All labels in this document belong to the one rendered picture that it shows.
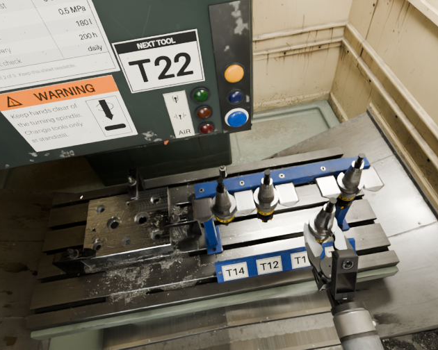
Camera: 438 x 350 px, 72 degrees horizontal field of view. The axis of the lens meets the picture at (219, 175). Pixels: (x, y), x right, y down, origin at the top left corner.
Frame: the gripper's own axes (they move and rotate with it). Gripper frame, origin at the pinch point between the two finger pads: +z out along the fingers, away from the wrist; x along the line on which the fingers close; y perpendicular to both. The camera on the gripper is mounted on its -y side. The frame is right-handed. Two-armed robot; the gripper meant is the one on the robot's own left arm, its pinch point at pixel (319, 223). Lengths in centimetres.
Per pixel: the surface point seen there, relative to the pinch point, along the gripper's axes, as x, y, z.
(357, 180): 10.8, -5.7, 7.1
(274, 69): 18, 32, 106
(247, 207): -16.4, -1.5, 6.8
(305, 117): 37, 63, 96
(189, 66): -25, -47, 4
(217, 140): -19, 39, 68
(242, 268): -19.5, 25.7, 0.8
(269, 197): -11.0, -4.7, 7.0
